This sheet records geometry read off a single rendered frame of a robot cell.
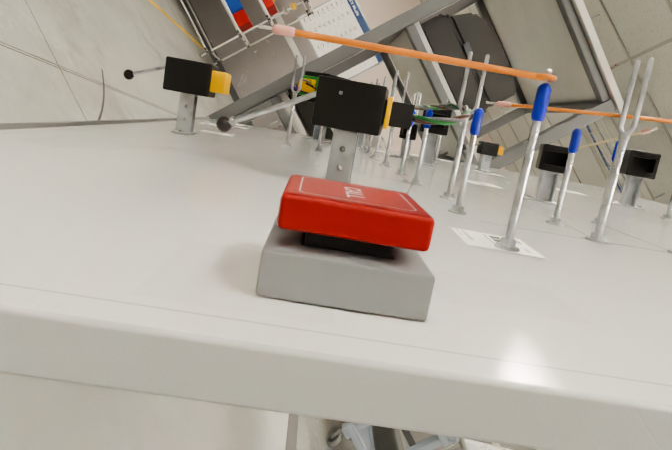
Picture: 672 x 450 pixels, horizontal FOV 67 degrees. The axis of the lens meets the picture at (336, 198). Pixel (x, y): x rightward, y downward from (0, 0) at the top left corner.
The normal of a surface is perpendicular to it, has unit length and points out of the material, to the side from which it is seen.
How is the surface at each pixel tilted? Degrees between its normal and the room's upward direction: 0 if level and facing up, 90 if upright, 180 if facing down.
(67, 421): 0
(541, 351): 53
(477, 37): 90
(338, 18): 90
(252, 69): 90
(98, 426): 0
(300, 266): 90
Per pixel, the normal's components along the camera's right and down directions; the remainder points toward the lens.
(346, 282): 0.04, 0.17
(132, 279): 0.18, -0.97
